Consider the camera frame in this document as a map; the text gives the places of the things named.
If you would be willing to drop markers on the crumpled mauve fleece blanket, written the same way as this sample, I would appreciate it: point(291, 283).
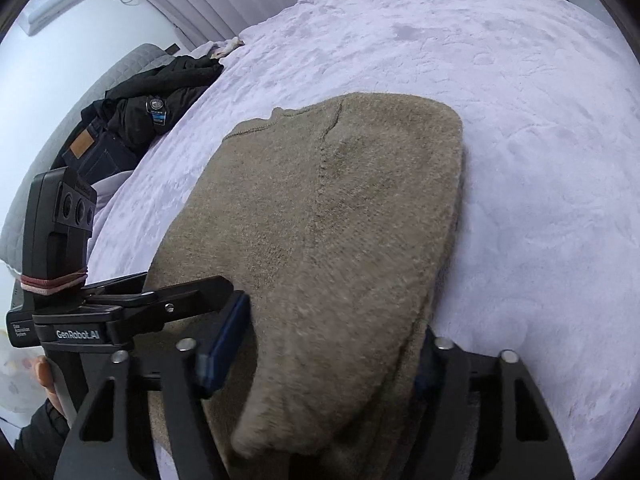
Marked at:
point(107, 195)

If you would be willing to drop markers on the dark blue jeans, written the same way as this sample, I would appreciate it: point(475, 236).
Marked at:
point(100, 157)

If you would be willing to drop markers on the person's left forearm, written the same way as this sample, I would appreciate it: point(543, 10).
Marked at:
point(42, 440)

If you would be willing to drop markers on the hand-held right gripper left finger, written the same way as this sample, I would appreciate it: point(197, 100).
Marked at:
point(225, 350)

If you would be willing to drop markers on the small cream cloth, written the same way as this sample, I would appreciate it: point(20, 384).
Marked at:
point(227, 49)

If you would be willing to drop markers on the tan knit sweater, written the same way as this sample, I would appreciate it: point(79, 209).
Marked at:
point(325, 210)

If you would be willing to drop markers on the grey quilted headboard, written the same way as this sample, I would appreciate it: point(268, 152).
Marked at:
point(75, 95)

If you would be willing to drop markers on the lavender plush bed blanket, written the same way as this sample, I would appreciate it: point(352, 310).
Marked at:
point(525, 160)

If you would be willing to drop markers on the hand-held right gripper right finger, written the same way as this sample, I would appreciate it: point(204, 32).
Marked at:
point(445, 375)

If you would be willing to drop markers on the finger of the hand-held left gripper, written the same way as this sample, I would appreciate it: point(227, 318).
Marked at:
point(117, 284)
point(190, 297)

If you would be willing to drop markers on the pink rubber band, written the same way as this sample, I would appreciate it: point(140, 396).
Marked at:
point(50, 285)

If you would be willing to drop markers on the person's left hand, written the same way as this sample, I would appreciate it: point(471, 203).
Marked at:
point(45, 375)

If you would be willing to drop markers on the black jacket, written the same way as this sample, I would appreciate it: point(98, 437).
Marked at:
point(150, 90)

